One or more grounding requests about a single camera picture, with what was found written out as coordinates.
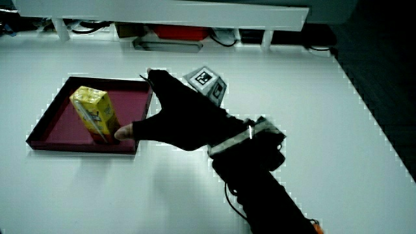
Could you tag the person's right hand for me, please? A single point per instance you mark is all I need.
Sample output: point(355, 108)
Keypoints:
point(182, 120)

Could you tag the yellow ice redtea carton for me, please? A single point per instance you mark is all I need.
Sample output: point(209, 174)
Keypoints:
point(94, 107)

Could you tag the grey flat device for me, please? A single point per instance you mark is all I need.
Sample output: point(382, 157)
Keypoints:
point(165, 46)

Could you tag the red box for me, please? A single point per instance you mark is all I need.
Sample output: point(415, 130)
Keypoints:
point(180, 32)

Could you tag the brown cardboard box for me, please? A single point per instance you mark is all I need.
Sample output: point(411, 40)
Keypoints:
point(128, 30)

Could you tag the white shelf riser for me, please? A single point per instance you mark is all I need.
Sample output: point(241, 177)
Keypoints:
point(162, 13)

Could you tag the maroon tray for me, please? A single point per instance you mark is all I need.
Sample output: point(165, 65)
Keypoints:
point(58, 130)

